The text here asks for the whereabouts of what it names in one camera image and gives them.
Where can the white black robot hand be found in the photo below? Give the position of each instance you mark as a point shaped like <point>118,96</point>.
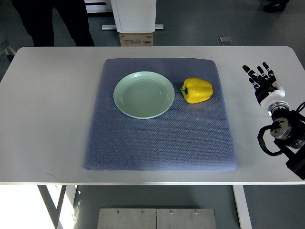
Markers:
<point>267,89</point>

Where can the yellow bell pepper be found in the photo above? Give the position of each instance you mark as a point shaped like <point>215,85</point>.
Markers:
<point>196,90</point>

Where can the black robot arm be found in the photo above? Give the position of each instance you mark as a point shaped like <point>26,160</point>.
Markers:
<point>288,131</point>

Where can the light green plate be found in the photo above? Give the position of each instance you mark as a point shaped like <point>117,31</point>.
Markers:
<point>143,95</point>

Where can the blue textured mat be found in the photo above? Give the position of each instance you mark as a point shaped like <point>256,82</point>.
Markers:
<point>187,137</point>

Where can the black shoe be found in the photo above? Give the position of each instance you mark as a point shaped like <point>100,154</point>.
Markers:
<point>276,6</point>

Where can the white table leg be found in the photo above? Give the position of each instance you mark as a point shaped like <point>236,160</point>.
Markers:
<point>242,207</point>

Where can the cardboard box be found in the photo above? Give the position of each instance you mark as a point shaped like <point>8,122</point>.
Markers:
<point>136,39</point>

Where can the white appliance with slot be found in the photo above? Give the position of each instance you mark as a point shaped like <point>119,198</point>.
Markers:
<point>98,2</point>

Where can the white chair base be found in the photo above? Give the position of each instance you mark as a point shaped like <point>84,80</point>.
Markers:
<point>5,48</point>

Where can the white pedestal column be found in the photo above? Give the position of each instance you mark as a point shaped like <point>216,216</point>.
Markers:
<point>134,16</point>

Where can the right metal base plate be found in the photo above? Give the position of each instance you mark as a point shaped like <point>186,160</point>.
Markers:
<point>185,218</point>

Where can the metal base plate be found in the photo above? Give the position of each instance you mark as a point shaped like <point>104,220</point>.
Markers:
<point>185,218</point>
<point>127,218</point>

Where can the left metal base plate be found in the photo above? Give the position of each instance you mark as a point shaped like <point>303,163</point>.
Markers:
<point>127,218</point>

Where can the dark table leg frame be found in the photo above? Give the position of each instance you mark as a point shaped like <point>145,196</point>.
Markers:
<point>53,209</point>

